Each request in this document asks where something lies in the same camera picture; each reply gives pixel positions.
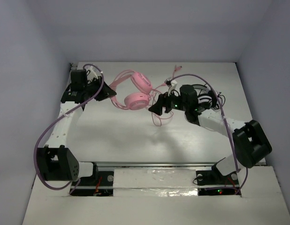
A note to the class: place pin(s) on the black white headphones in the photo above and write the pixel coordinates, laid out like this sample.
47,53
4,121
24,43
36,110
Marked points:
207,96

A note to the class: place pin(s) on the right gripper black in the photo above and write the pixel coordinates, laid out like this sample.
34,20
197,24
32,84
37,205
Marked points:
163,100

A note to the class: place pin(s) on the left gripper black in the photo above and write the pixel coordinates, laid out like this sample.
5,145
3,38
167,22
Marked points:
96,87

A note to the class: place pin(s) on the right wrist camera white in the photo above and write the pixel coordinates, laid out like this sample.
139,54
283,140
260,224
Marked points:
171,82

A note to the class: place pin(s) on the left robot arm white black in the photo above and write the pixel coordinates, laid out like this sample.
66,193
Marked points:
54,161

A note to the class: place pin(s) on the aluminium rail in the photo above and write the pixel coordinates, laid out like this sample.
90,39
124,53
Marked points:
126,165

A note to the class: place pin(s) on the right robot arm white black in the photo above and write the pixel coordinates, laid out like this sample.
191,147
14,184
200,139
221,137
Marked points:
201,107

